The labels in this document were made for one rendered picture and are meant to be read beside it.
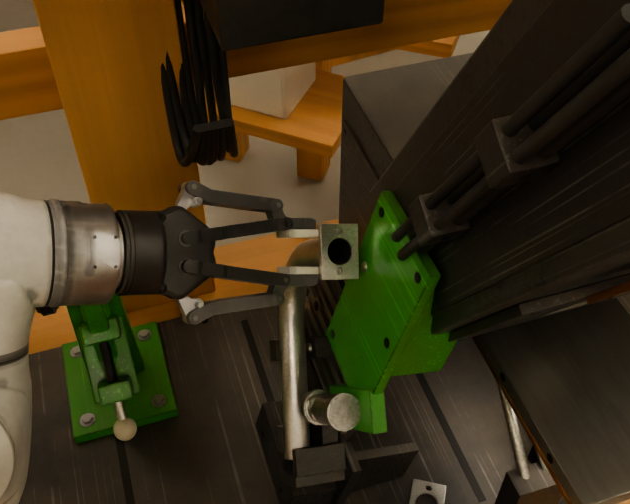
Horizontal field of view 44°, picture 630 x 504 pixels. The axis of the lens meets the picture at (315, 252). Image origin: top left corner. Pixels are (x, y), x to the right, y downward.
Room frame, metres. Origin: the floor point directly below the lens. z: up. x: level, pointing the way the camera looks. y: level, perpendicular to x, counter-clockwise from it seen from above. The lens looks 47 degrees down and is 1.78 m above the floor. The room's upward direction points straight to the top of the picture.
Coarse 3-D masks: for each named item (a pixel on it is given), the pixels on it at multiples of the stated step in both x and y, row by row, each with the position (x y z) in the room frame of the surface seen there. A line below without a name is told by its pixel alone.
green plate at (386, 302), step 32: (384, 192) 0.55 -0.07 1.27; (384, 224) 0.52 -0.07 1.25; (384, 256) 0.50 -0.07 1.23; (416, 256) 0.47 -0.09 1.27; (352, 288) 0.53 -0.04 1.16; (384, 288) 0.48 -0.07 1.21; (416, 288) 0.45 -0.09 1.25; (352, 320) 0.50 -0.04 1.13; (384, 320) 0.46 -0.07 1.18; (416, 320) 0.44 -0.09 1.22; (352, 352) 0.48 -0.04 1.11; (384, 352) 0.44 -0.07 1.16; (416, 352) 0.45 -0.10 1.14; (448, 352) 0.47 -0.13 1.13; (352, 384) 0.46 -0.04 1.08; (384, 384) 0.43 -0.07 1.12
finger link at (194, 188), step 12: (192, 180) 0.53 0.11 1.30; (192, 192) 0.52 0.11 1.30; (204, 192) 0.53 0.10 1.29; (216, 192) 0.53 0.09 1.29; (228, 192) 0.54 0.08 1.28; (204, 204) 0.54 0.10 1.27; (216, 204) 0.53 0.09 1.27; (228, 204) 0.53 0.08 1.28; (240, 204) 0.53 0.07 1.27; (252, 204) 0.54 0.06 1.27; (264, 204) 0.54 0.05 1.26; (276, 204) 0.54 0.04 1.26
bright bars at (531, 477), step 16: (512, 416) 0.44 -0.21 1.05; (512, 432) 0.43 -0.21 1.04; (512, 448) 0.42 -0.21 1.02; (544, 464) 0.40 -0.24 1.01; (512, 480) 0.39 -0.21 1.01; (528, 480) 0.39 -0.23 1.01; (544, 480) 0.39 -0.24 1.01; (512, 496) 0.38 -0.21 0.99; (528, 496) 0.37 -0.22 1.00; (544, 496) 0.38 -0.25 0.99; (560, 496) 0.39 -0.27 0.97
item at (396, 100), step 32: (416, 64) 0.81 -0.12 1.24; (448, 64) 0.81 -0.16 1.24; (352, 96) 0.75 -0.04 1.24; (384, 96) 0.75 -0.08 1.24; (416, 96) 0.75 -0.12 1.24; (352, 128) 0.75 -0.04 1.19; (384, 128) 0.69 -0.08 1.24; (416, 128) 0.69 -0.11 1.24; (352, 160) 0.74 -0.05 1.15; (384, 160) 0.65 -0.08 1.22; (352, 192) 0.73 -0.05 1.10
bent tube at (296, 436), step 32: (320, 224) 0.54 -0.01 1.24; (352, 224) 0.55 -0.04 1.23; (320, 256) 0.52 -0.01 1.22; (352, 256) 0.52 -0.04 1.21; (288, 288) 0.57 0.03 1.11; (288, 320) 0.55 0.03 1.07; (288, 352) 0.52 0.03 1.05; (288, 384) 0.49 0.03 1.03; (288, 416) 0.47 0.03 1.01; (288, 448) 0.44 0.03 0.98
